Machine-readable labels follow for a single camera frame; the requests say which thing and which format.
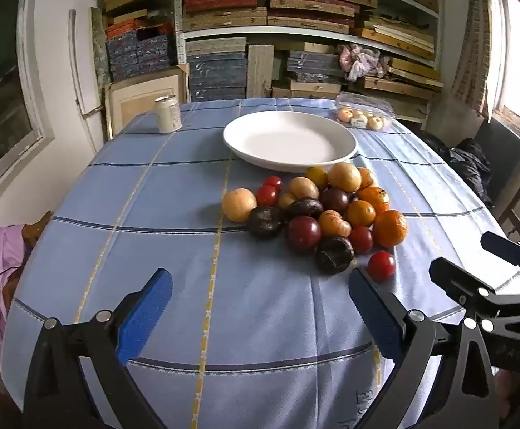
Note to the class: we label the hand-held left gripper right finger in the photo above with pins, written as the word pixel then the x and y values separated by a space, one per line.
pixel 374 313

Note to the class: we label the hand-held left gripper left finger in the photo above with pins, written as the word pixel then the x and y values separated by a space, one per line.
pixel 146 313

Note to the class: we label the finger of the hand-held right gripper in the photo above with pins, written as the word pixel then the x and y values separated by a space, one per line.
pixel 454 279
pixel 503 246

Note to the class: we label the dark purple mangosteen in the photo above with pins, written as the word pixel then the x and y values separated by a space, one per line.
pixel 353 196
pixel 305 208
pixel 334 254
pixel 265 222

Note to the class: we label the large orange mandarin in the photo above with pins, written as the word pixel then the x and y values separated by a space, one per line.
pixel 390 228

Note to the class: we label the striped orange fruit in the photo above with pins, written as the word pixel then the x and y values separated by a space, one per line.
pixel 334 223

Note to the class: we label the dark red plum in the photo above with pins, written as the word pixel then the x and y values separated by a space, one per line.
pixel 304 233
pixel 335 200

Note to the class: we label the large beige oval fruit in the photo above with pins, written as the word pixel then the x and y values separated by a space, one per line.
pixel 344 177

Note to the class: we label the small beige round fruit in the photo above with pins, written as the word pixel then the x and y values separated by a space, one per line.
pixel 286 200

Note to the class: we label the white plate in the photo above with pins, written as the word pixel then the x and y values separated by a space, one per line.
pixel 287 138

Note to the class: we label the person's right hand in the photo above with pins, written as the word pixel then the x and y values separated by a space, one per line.
pixel 503 391

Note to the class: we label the black jacket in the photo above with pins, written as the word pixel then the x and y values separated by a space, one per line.
pixel 465 163

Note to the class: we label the dark upholstered chair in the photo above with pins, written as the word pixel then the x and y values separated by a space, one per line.
pixel 503 147

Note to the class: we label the brown wooden chair back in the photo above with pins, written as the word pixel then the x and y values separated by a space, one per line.
pixel 36 230

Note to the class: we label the yellow-orange round fruit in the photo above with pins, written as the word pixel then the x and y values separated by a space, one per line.
pixel 317 176

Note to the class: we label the patterned beige curtain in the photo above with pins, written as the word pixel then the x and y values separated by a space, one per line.
pixel 470 53

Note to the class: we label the white drink can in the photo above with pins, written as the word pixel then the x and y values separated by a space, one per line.
pixel 168 116

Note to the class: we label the clear plastic clamshell package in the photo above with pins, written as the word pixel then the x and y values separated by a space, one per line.
pixel 363 102

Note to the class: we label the pink cloth bundle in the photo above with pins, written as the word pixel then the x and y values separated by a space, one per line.
pixel 360 62

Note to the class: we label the stack of grey slate boxes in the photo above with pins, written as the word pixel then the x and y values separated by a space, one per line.
pixel 217 71

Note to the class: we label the stack of grey marbled boxes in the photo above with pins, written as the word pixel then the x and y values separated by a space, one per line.
pixel 313 65

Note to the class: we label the stack of dark blue boxes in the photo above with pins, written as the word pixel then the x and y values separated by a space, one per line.
pixel 139 56

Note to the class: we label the white door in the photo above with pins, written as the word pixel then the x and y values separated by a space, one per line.
pixel 81 62

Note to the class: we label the white framed window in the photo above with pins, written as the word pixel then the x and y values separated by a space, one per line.
pixel 0 98

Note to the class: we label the grey upright board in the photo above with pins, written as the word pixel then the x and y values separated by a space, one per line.
pixel 260 71

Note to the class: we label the green marbled slab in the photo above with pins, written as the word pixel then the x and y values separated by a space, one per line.
pixel 100 47

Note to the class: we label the white metal shelving unit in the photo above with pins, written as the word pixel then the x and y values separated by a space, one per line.
pixel 180 18

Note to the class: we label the pile of tan flat boxes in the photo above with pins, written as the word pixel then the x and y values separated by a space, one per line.
pixel 313 4

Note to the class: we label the wooden picture frame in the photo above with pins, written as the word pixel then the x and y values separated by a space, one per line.
pixel 143 94

